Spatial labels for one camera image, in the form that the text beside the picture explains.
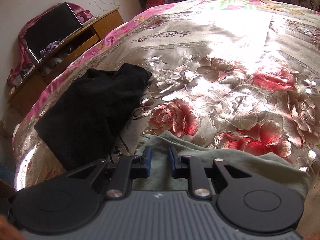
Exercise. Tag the olive green pants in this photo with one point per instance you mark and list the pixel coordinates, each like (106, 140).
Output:
(269, 165)

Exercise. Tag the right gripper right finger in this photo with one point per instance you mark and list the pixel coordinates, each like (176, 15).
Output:
(243, 198)

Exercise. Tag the black folded garment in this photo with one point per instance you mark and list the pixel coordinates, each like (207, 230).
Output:
(85, 122)

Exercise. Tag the pink cloth on monitor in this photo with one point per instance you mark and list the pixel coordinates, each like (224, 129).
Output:
(25, 63)

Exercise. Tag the wooden side desk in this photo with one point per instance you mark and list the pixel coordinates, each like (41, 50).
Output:
(27, 93)

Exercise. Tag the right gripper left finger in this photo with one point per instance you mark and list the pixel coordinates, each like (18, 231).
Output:
(69, 201)

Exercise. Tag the floral satin bedspread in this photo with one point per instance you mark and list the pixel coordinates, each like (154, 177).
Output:
(240, 74)

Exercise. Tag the black monitor screen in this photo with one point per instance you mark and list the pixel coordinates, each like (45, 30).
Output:
(54, 25)

